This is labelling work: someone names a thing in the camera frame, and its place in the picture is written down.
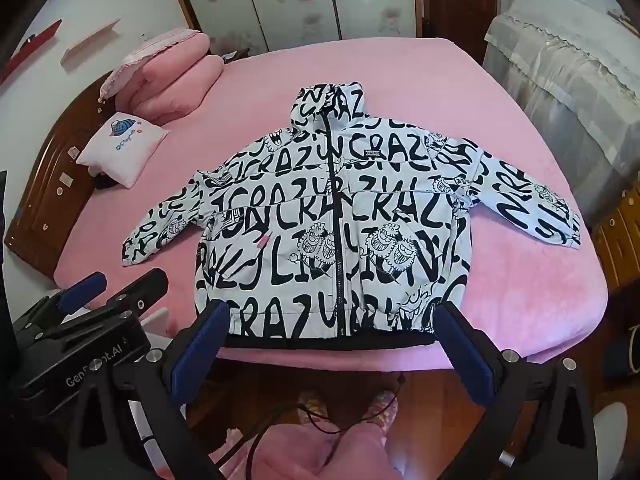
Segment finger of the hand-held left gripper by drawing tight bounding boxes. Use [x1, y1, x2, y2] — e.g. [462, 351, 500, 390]
[12, 271, 107, 333]
[42, 267, 169, 346]

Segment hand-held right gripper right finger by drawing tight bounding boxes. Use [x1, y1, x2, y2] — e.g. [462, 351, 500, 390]
[434, 302, 601, 480]

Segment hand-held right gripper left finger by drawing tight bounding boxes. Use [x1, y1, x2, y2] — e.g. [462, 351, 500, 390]
[65, 301, 231, 480]

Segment black and white printed jacket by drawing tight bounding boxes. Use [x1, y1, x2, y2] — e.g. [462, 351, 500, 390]
[122, 80, 583, 352]

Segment brown wooden headboard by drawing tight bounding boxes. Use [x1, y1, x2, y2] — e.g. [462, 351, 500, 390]
[4, 72, 118, 281]

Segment floral slipper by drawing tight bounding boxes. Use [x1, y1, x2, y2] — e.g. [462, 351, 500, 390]
[297, 392, 351, 436]
[360, 387, 401, 431]

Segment white cushion with blue print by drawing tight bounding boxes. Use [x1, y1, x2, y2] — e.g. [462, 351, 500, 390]
[76, 112, 171, 190]

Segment dark blue bag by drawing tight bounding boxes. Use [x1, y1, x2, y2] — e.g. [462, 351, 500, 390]
[602, 325, 640, 381]

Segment person's pink trouser leg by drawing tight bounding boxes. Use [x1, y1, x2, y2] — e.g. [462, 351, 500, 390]
[255, 410, 416, 480]

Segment white round stool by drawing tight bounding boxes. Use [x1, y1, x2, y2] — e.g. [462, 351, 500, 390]
[595, 402, 640, 480]

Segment pink folded pillows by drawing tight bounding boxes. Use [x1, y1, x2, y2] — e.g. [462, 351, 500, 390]
[117, 32, 226, 126]

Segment pink frilled pillow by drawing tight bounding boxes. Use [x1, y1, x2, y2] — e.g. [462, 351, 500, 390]
[98, 27, 206, 101]

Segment pink bed sheet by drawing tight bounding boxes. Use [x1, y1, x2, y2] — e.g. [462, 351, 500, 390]
[52, 37, 611, 376]

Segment floral sliding wardrobe doors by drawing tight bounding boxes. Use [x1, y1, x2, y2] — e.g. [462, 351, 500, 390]
[165, 0, 426, 56]

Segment brown wooden door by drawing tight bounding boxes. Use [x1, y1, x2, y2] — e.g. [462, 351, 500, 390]
[422, 0, 501, 66]

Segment black cable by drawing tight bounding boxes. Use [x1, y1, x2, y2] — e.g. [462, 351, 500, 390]
[247, 372, 407, 480]

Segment red wall ornament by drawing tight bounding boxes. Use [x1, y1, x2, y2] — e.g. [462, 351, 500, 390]
[0, 19, 63, 83]

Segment white wall shelf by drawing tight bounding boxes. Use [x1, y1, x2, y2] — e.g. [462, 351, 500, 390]
[60, 17, 122, 66]

